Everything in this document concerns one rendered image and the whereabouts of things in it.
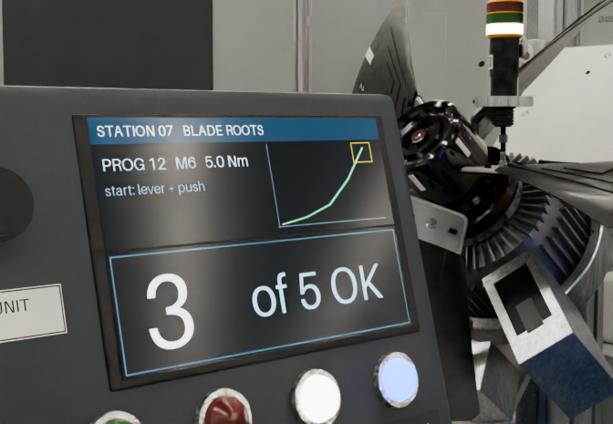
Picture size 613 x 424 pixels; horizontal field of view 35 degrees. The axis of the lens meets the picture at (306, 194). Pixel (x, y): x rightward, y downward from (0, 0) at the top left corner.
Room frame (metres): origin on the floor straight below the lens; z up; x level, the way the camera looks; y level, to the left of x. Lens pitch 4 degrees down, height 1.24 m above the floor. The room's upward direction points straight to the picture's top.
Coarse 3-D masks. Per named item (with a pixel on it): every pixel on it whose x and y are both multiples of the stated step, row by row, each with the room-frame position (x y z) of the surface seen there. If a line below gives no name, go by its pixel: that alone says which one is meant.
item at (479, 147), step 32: (416, 128) 1.24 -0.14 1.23; (448, 128) 1.18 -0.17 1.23; (416, 160) 1.18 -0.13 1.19; (448, 160) 1.17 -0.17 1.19; (480, 160) 1.20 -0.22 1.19; (416, 192) 1.21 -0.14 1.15; (448, 192) 1.19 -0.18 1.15; (480, 192) 1.22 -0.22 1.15; (512, 192) 1.22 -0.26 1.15; (480, 224) 1.21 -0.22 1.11
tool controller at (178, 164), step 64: (0, 128) 0.37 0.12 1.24; (64, 128) 0.38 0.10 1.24; (128, 128) 0.40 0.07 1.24; (192, 128) 0.42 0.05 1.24; (256, 128) 0.44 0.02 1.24; (320, 128) 0.47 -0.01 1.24; (384, 128) 0.50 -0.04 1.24; (0, 192) 0.35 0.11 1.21; (64, 192) 0.38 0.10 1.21; (128, 192) 0.39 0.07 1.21; (192, 192) 0.41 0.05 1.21; (256, 192) 0.43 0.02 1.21; (320, 192) 0.46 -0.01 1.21; (384, 192) 0.48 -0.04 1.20; (0, 256) 0.35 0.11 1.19; (64, 256) 0.37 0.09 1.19; (256, 256) 0.42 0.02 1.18; (320, 256) 0.45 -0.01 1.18; (384, 256) 0.47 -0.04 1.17; (0, 320) 0.35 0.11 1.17; (64, 320) 0.36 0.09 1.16; (256, 320) 0.42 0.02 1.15; (320, 320) 0.44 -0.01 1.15; (384, 320) 0.46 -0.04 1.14; (0, 384) 0.34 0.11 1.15; (64, 384) 0.36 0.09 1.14; (128, 384) 0.37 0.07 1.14; (192, 384) 0.39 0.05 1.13; (256, 384) 0.41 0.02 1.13
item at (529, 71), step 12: (612, 0) 1.18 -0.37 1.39; (588, 12) 1.22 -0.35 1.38; (576, 24) 1.19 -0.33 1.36; (564, 36) 1.21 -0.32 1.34; (552, 48) 1.24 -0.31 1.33; (528, 60) 1.21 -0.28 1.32; (540, 60) 1.25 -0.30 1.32; (552, 60) 1.33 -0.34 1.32; (528, 72) 1.26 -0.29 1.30; (540, 72) 1.32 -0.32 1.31; (528, 84) 1.31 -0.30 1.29
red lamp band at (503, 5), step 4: (488, 4) 1.17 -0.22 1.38; (492, 4) 1.16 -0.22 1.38; (496, 4) 1.16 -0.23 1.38; (500, 4) 1.15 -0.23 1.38; (504, 4) 1.15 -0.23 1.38; (508, 4) 1.15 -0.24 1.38; (512, 4) 1.15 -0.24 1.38; (516, 4) 1.15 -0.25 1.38; (520, 4) 1.16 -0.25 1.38; (488, 8) 1.17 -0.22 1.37; (492, 8) 1.16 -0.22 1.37; (496, 8) 1.16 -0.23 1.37; (500, 8) 1.15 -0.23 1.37; (504, 8) 1.15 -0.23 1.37; (508, 8) 1.15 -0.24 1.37; (512, 8) 1.15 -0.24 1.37; (516, 8) 1.15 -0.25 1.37; (520, 8) 1.16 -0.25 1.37; (488, 12) 1.17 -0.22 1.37
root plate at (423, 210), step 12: (420, 204) 1.20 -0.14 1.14; (432, 204) 1.20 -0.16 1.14; (420, 216) 1.19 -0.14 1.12; (432, 216) 1.19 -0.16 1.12; (444, 216) 1.20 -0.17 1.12; (456, 216) 1.20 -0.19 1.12; (420, 228) 1.18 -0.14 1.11; (444, 228) 1.19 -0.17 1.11; (456, 228) 1.19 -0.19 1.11; (432, 240) 1.17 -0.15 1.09; (444, 240) 1.18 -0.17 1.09; (456, 240) 1.18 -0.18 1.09; (456, 252) 1.17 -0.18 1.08
